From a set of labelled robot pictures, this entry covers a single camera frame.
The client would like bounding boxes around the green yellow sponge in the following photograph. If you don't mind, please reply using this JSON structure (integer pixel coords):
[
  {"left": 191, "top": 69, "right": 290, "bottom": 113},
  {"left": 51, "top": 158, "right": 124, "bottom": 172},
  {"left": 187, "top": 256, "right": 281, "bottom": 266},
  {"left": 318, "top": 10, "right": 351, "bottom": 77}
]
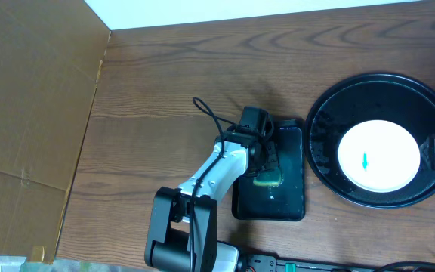
[{"left": 253, "top": 168, "right": 283, "bottom": 187}]

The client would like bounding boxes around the white plate green stain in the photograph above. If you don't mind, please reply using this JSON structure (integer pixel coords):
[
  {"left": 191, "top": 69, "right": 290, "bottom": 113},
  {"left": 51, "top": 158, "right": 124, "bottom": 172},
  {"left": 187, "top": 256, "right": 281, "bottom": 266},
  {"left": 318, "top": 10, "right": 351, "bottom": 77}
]
[{"left": 338, "top": 120, "right": 421, "bottom": 193}]

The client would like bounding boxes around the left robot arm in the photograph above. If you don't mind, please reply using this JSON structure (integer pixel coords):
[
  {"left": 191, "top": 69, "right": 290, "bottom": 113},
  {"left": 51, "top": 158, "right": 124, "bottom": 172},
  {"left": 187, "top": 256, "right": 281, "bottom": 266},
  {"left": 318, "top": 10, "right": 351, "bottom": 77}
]
[{"left": 144, "top": 126, "right": 273, "bottom": 271}]

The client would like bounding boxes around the black rectangular tray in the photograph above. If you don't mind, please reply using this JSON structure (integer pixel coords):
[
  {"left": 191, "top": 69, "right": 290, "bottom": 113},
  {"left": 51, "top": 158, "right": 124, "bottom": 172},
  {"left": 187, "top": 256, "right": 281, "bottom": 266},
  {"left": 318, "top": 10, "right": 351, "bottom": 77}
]
[{"left": 232, "top": 119, "right": 305, "bottom": 221}]

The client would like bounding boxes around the round black tray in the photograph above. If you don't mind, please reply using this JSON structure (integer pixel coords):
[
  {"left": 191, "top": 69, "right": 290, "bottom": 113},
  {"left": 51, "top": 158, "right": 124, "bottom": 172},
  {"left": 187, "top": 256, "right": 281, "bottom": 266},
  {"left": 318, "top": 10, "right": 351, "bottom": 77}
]
[{"left": 304, "top": 73, "right": 435, "bottom": 209}]

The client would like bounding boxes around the cardboard panel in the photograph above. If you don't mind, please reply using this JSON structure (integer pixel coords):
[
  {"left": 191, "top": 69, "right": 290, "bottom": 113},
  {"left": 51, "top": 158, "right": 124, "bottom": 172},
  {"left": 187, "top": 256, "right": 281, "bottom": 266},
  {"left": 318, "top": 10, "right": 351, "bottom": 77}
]
[{"left": 0, "top": 0, "right": 110, "bottom": 263}]

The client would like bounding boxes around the black camera cable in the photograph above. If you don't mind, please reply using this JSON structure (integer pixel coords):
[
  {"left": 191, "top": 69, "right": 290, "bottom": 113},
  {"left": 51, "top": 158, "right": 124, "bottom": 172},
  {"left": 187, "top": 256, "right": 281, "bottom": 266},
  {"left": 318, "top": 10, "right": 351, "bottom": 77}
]
[{"left": 187, "top": 96, "right": 276, "bottom": 272}]

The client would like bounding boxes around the black cable bottom right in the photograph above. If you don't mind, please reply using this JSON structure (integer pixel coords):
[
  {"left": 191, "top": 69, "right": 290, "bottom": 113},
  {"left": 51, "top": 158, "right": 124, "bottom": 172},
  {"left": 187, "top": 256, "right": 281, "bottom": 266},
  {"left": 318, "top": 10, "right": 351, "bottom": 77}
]
[{"left": 372, "top": 261, "right": 435, "bottom": 272}]

